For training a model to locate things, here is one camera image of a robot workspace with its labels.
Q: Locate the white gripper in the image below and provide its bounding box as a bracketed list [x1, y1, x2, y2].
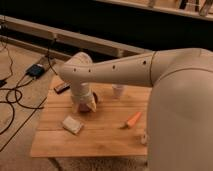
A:
[71, 83, 97, 113]

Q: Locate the white ceramic cup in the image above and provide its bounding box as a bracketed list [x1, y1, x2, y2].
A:
[112, 84, 124, 99]

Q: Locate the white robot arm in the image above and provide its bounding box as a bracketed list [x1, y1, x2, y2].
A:
[59, 48, 213, 171]

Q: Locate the purple ceramic bowl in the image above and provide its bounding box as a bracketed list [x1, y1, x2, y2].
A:
[78, 93, 98, 113]

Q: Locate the black rectangular case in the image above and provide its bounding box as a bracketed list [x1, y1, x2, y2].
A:
[54, 83, 70, 94]

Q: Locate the wooden table board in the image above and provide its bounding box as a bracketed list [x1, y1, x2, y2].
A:
[30, 76, 150, 157]

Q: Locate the orange carrot toy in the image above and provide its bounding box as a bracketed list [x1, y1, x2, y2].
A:
[122, 112, 142, 129]

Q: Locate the black power adapter box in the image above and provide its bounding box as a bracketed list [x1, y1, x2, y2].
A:
[26, 64, 45, 79]

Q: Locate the black floor cable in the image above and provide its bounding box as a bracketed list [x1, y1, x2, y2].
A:
[0, 39, 58, 153]

